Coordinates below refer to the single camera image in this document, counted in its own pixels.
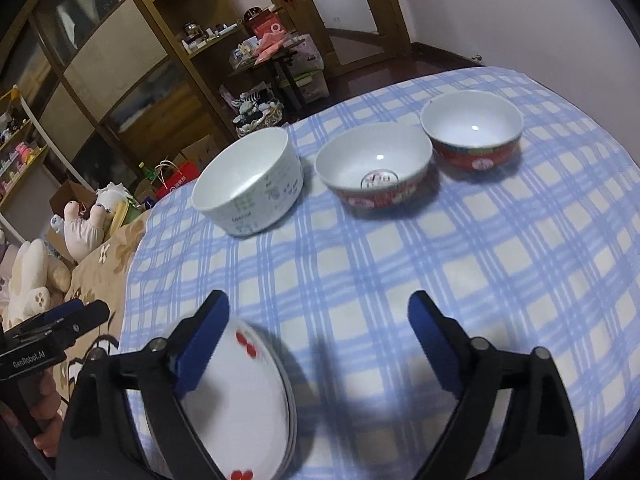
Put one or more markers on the wooden toy shelf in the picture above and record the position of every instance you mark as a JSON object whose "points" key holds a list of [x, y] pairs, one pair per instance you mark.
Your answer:
{"points": [[20, 155]]}

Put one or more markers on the green bottle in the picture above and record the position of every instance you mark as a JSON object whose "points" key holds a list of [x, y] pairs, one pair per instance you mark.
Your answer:
{"points": [[146, 174]]}

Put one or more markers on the striped plush toy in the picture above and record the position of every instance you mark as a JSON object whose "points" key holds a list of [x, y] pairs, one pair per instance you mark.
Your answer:
{"points": [[252, 99]]}

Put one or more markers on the blue plaid blanket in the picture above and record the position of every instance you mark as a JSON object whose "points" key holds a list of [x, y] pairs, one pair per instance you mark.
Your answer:
{"points": [[350, 260]]}

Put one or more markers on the cream plush toy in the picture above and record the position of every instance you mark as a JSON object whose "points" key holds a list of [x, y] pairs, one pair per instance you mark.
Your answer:
{"points": [[35, 280]]}

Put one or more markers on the small dark table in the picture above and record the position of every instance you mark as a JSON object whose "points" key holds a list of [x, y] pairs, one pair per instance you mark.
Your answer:
{"points": [[287, 80]]}

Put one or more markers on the brown floral bedsheet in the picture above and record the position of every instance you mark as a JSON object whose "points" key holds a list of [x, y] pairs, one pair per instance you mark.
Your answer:
{"points": [[105, 260]]}

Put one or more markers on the red paper bag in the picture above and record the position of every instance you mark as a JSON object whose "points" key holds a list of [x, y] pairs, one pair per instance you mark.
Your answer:
{"points": [[177, 180]]}

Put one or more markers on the white bowl with green print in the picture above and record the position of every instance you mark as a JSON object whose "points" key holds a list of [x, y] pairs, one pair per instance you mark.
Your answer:
{"points": [[240, 175]]}

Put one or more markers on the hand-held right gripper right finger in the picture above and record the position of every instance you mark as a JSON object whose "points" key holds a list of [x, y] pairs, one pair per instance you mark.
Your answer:
{"points": [[432, 345]]}

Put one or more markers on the red patterned bowl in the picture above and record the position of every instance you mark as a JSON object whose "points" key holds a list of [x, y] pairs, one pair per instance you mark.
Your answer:
{"points": [[470, 120], [370, 155]]}

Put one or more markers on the person's left hand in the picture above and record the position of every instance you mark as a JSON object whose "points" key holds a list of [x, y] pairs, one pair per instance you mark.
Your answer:
{"points": [[49, 405]]}

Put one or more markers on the white storage box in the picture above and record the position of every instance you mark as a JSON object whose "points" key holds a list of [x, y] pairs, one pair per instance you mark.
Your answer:
{"points": [[310, 85]]}

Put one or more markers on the cardboard box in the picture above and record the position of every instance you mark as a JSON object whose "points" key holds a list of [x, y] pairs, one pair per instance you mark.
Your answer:
{"points": [[197, 152]]}

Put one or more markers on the wooden wardrobe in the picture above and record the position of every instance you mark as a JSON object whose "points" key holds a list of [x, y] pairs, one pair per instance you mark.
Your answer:
{"points": [[110, 60]]}

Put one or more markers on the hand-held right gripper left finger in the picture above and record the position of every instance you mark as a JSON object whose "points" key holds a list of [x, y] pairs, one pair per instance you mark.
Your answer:
{"points": [[200, 355]]}

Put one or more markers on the red box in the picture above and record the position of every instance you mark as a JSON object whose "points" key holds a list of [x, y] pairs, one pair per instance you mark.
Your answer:
{"points": [[267, 27]]}

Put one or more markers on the woven basket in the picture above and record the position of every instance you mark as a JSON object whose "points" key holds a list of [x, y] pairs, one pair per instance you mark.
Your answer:
{"points": [[260, 122]]}

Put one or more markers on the wooden door with mirror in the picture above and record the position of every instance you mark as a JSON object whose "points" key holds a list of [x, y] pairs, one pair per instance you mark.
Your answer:
{"points": [[320, 20]]}

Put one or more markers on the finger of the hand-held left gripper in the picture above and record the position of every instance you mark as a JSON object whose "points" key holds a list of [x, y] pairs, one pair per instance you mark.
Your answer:
{"points": [[57, 310], [85, 320]]}

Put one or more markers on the white plush toy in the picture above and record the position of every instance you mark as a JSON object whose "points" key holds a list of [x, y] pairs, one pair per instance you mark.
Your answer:
{"points": [[115, 197]]}

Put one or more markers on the wooden corner shelf unit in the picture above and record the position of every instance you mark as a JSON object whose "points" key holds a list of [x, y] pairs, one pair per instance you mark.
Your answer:
{"points": [[200, 65]]}

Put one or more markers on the pink plastic bag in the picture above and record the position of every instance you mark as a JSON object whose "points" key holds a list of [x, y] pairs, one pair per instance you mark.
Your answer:
{"points": [[310, 52]]}

